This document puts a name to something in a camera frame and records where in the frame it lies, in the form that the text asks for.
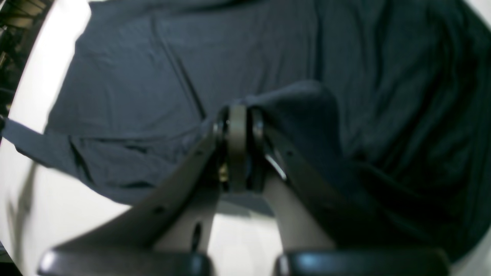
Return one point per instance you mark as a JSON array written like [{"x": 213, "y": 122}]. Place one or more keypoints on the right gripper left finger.
[{"x": 165, "y": 234}]

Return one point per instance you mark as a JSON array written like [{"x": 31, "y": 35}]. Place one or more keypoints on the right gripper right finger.
[{"x": 322, "y": 233}]

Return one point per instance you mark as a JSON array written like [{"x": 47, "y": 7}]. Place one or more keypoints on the dark long-sleeve T-shirt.
[{"x": 388, "y": 99}]

